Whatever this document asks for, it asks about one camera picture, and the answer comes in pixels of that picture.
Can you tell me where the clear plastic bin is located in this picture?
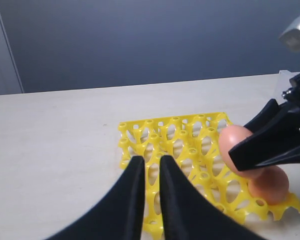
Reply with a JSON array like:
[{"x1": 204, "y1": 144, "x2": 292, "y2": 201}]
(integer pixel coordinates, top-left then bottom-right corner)
[{"x1": 273, "y1": 70, "x2": 300, "y2": 104}]

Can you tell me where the yellow plastic egg tray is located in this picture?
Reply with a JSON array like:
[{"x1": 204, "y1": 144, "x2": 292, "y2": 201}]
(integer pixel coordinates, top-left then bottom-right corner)
[{"x1": 118, "y1": 112, "x2": 300, "y2": 240}]

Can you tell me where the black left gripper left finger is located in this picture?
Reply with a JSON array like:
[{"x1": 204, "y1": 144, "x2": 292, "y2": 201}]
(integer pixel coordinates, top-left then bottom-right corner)
[{"x1": 49, "y1": 156, "x2": 145, "y2": 240}]

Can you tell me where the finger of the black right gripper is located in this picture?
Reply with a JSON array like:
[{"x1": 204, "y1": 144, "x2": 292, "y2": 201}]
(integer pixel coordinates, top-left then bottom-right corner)
[
  {"x1": 228, "y1": 130, "x2": 300, "y2": 171},
  {"x1": 244, "y1": 98, "x2": 281, "y2": 134}
]

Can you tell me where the brown egg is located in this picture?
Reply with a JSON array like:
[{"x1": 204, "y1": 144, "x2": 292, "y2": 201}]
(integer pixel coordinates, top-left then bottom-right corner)
[
  {"x1": 248, "y1": 166, "x2": 289, "y2": 205},
  {"x1": 218, "y1": 124, "x2": 265, "y2": 180}
]

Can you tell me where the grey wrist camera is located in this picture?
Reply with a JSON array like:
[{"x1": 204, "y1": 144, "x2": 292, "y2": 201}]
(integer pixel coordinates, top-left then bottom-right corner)
[{"x1": 279, "y1": 16, "x2": 300, "y2": 52}]

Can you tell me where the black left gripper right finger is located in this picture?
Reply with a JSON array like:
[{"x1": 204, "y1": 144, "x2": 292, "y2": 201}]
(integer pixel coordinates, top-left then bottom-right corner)
[{"x1": 159, "y1": 155, "x2": 261, "y2": 240}]

